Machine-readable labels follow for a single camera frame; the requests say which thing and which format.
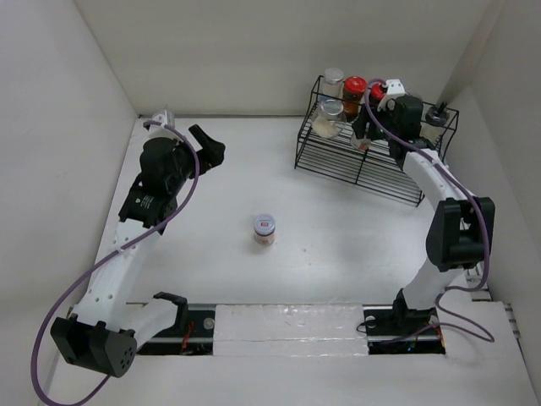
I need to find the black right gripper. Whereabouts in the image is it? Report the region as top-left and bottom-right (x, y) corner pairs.
(352, 101), (399, 142)

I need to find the round glass jar silver rim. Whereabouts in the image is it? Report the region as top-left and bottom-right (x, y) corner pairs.
(312, 99), (346, 140)

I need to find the red-lid orange-label sauce jar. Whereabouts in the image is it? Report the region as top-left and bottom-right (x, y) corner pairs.
(369, 82), (385, 113)

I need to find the red-lid dark sauce jar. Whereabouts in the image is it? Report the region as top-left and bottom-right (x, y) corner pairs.
(342, 76), (367, 121)

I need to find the blue-label jar silver lid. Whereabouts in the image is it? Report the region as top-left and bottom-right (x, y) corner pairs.
(318, 68), (344, 102)

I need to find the black-cap grinder bottle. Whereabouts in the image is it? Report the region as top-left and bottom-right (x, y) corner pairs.
(420, 101), (449, 144)

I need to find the silver-cap shaker bottle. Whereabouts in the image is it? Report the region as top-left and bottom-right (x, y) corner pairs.
(408, 92), (424, 102)

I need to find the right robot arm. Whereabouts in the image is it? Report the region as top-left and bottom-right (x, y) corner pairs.
(352, 92), (495, 341)

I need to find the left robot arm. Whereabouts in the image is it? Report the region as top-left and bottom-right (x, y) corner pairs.
(51, 120), (226, 377)

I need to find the white-lid spice jar far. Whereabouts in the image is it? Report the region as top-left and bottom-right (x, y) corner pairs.
(350, 128), (371, 152)

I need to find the white-lid spice jar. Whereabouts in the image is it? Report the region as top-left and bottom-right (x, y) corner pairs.
(350, 128), (371, 152)
(254, 214), (276, 245)

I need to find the white-lid spice jar near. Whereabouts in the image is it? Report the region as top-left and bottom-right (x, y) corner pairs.
(254, 214), (276, 245)

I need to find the black wire rack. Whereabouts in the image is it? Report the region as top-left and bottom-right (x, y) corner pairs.
(292, 75), (460, 207)

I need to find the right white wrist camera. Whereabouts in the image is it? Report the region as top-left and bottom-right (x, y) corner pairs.
(378, 79), (406, 111)

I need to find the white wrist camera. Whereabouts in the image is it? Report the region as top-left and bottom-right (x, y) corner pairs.
(378, 79), (406, 111)
(149, 108), (176, 137)

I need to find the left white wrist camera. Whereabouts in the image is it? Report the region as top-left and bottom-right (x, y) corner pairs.
(149, 108), (176, 137)

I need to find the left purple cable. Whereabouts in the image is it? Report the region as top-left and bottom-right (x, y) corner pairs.
(30, 120), (200, 406)

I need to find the purple cable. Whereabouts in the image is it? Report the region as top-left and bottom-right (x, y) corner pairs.
(363, 78), (495, 352)
(30, 120), (200, 406)

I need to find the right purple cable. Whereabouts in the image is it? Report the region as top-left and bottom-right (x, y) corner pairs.
(363, 78), (495, 352)

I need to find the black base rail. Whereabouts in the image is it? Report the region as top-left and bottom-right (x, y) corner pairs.
(126, 302), (448, 356)

